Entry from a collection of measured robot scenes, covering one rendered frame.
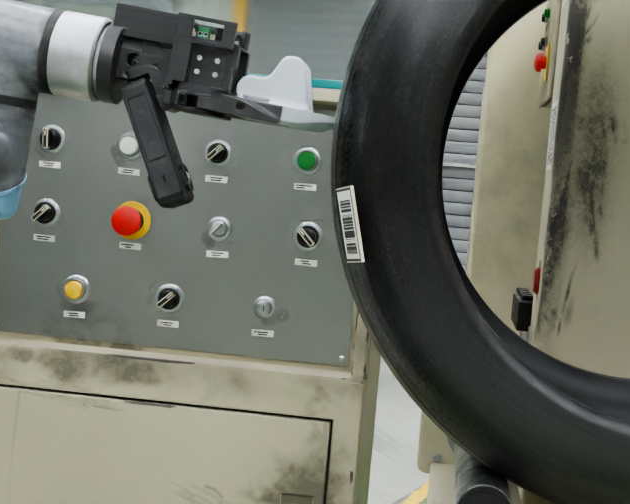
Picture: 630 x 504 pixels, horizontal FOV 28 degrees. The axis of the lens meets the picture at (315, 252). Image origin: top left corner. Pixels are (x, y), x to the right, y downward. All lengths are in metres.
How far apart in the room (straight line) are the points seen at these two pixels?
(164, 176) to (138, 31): 0.13
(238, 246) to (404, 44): 0.75
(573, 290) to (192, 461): 0.59
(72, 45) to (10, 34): 0.06
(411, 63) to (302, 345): 0.77
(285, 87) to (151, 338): 0.70
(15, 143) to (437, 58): 0.39
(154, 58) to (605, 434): 0.49
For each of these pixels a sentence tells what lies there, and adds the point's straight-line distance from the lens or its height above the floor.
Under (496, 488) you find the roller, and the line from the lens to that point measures 1.01.
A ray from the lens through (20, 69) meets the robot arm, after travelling 1.13.
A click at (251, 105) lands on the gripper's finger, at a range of 1.07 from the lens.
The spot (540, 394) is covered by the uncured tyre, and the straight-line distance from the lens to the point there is 0.98.
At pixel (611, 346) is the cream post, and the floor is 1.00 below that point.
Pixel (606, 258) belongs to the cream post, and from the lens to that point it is 1.35.
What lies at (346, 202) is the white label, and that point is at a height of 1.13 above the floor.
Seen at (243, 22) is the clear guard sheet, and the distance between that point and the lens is 1.67.
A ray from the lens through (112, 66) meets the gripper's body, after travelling 1.10.
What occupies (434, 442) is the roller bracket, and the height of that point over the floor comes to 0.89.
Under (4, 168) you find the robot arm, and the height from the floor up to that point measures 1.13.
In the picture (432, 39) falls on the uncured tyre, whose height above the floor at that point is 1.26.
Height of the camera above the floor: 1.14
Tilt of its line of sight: 3 degrees down
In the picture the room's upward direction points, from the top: 5 degrees clockwise
